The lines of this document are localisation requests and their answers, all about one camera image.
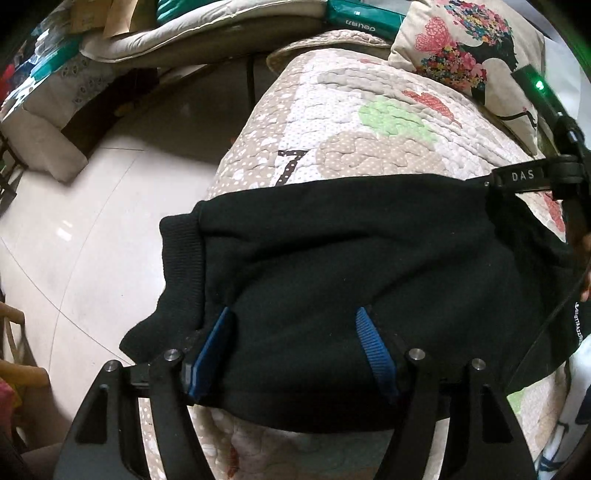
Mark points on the large teal packet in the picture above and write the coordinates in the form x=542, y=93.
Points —
x=203, y=5

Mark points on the brown cardboard box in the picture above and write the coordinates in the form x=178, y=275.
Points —
x=81, y=14

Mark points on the dark chair frame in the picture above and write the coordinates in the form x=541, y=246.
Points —
x=7, y=175

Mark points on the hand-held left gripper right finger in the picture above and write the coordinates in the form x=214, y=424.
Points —
x=376, y=355

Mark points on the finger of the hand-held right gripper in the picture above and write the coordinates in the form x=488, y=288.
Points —
x=521, y=180

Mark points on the heart patterned quilt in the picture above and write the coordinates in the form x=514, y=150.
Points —
x=346, y=124

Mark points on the light wooden chair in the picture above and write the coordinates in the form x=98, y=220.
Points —
x=23, y=374

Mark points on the small teal packet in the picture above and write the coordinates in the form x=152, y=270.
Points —
x=57, y=62

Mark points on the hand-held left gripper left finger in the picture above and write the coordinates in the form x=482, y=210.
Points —
x=210, y=357

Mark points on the floral silhouette print pillow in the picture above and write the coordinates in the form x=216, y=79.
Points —
x=461, y=60

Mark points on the teal and white fleece blanket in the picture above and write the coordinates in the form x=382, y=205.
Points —
x=570, y=438

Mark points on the green tissue packet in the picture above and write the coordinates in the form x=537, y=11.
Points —
x=360, y=16

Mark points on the beige padded cushion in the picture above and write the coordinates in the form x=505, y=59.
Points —
x=184, y=39

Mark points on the black sweater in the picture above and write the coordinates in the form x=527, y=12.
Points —
x=323, y=258

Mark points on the patterned beige cushion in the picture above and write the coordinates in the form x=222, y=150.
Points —
x=51, y=120

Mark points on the brown paper bag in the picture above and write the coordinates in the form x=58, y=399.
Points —
x=129, y=18

